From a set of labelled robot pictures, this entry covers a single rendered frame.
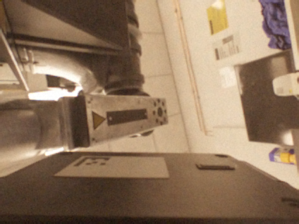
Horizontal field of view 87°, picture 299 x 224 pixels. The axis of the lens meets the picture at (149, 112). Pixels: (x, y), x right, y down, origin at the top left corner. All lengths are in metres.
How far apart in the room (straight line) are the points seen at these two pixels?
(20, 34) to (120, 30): 0.18
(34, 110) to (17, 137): 0.04
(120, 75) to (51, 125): 0.21
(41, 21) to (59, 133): 0.16
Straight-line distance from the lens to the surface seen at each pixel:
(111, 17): 0.39
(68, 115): 0.25
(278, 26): 1.48
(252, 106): 1.64
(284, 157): 1.61
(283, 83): 1.07
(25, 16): 0.29
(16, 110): 0.28
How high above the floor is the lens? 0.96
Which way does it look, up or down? 56 degrees up
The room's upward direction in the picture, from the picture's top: 97 degrees counter-clockwise
